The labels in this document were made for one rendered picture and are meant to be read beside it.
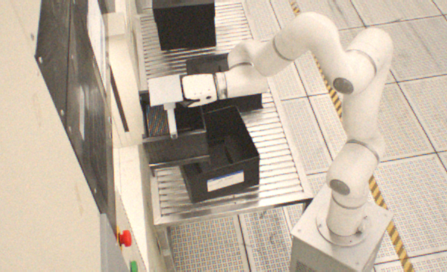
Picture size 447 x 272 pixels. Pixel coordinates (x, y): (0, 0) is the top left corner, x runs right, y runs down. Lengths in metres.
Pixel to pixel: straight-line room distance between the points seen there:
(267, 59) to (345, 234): 0.73
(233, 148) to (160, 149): 0.49
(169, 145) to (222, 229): 1.19
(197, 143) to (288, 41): 0.49
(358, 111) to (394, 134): 1.85
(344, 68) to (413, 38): 2.70
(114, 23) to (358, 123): 0.82
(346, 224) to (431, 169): 1.40
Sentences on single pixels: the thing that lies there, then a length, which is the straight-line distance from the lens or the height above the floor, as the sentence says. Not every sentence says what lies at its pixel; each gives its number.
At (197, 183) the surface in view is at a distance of 1.90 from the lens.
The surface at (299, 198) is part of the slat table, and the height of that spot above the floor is 0.76.
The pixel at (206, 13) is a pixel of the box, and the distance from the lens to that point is 2.48.
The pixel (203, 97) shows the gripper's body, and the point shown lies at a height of 1.26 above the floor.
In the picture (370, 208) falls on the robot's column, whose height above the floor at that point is 0.76.
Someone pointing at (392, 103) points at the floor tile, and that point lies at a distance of 3.47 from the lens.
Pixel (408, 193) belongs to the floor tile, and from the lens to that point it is 3.04.
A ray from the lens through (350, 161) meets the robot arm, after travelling 1.59.
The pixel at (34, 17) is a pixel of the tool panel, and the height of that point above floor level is 1.97.
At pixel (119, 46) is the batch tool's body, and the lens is 1.73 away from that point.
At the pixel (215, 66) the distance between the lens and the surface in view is 2.34.
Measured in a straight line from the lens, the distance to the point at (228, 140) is 2.16.
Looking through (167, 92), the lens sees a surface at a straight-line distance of 1.66.
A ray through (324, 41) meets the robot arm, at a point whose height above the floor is 1.57.
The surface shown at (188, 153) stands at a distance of 1.74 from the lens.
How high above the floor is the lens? 2.42
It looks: 49 degrees down
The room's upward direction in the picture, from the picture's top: 5 degrees counter-clockwise
